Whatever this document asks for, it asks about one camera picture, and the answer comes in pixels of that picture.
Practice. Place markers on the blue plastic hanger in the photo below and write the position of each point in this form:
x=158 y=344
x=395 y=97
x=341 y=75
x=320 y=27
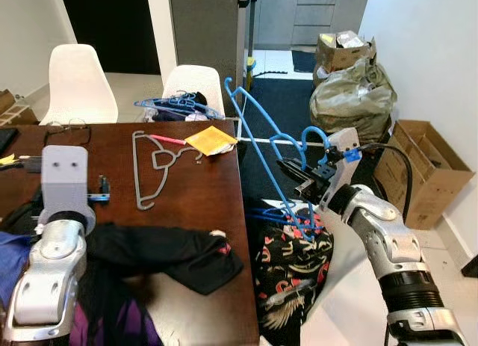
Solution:
x=175 y=105
x=287 y=215
x=258 y=148

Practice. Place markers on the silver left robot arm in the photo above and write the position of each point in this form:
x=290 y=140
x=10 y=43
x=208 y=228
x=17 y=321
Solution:
x=48 y=279

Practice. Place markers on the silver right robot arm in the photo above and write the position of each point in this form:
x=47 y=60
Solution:
x=388 y=241

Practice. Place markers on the grey plastic hanger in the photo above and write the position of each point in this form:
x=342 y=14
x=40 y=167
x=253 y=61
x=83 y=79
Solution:
x=142 y=174

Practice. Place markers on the dark blue floor rug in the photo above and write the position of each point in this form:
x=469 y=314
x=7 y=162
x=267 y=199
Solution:
x=291 y=99

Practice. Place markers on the black eyeglasses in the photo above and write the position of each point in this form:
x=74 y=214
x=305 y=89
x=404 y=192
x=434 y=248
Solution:
x=67 y=125

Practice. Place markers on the pink pen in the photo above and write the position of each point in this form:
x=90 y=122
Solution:
x=168 y=140

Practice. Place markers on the yellow paper packet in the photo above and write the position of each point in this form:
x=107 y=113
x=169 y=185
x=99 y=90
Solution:
x=211 y=140

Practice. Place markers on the olive camouflage bag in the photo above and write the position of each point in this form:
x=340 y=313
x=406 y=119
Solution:
x=351 y=99

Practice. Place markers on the black floral garment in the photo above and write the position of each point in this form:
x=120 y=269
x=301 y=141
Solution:
x=291 y=279

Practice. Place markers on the large open cardboard box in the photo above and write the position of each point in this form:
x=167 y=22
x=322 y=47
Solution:
x=422 y=174

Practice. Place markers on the white plastic chair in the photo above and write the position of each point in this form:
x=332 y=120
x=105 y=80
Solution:
x=78 y=84
x=190 y=81

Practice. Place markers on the black tablet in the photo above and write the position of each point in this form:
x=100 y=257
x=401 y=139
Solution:
x=6 y=139

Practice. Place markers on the blue cloth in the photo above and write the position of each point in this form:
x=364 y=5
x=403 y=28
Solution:
x=13 y=264

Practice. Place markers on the purple black garment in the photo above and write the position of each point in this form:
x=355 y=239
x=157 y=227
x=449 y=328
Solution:
x=112 y=316

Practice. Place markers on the cardboard box with rubbish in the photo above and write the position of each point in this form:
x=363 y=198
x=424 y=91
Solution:
x=343 y=51

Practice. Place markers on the grey drawer cabinet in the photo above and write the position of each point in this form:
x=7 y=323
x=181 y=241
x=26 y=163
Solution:
x=310 y=17

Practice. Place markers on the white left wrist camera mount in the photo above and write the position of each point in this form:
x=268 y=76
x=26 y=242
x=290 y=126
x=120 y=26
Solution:
x=66 y=178

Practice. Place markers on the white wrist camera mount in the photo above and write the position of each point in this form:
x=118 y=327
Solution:
x=345 y=144
x=66 y=178

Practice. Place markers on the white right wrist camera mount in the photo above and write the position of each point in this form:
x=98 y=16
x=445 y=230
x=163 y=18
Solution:
x=345 y=144

